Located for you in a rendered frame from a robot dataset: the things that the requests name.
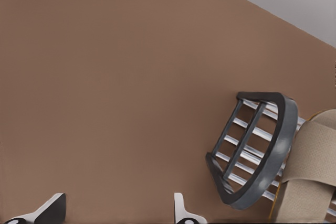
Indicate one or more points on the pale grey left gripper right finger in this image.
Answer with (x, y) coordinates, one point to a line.
(181, 209)

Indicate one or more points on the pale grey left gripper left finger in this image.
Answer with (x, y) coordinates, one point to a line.
(50, 209)

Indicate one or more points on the black metal shoe rack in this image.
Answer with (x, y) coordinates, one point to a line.
(265, 142)

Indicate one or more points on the beige slide sandal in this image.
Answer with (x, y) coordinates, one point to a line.
(309, 161)

